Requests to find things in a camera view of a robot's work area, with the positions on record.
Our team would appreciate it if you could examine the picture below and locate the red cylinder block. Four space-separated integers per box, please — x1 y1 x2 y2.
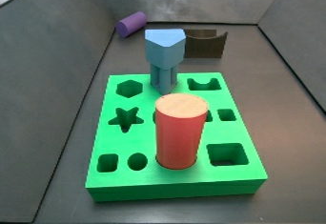
155 93 209 170

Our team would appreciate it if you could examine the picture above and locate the blue pentagon block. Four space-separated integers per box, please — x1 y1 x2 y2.
146 29 186 94

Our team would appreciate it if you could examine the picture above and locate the green shape sorter board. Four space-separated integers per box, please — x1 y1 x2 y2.
86 72 267 202

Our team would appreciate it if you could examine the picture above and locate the black curved cradle stand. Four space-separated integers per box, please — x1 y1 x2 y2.
185 30 229 58

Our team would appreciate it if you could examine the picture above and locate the purple cylinder block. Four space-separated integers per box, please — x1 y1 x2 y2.
116 11 147 37

